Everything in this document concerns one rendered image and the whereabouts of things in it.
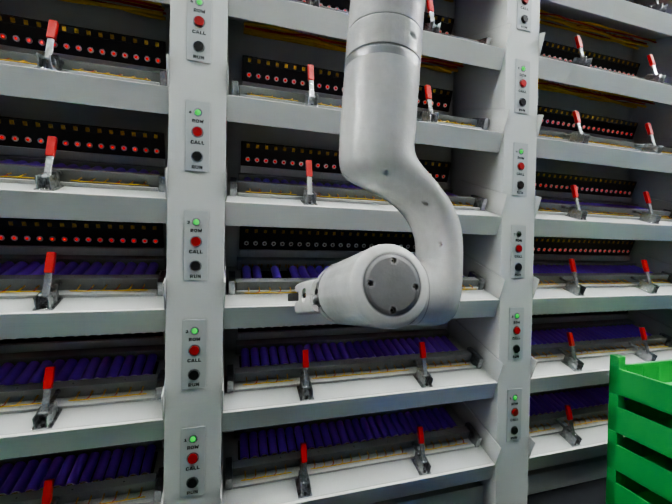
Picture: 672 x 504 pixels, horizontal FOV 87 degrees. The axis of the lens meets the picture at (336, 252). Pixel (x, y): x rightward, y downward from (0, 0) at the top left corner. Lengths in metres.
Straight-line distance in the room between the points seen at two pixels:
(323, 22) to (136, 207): 0.49
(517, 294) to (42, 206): 0.94
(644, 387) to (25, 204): 1.15
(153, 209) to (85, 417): 0.37
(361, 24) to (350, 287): 0.29
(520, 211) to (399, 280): 0.62
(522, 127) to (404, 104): 0.58
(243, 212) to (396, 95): 0.37
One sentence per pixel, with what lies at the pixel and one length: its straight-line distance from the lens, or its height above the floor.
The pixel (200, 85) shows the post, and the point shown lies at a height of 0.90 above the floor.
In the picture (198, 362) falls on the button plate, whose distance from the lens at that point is 0.70.
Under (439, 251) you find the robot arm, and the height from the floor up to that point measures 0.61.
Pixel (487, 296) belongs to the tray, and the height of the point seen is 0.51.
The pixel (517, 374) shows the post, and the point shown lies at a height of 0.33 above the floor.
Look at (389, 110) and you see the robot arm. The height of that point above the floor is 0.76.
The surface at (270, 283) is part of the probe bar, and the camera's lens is 0.72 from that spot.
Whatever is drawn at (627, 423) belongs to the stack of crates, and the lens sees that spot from 1.00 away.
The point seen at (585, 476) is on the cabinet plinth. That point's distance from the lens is 1.31.
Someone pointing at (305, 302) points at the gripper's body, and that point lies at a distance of 0.51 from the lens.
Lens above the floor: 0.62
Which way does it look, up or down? 1 degrees down
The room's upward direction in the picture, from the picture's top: 1 degrees clockwise
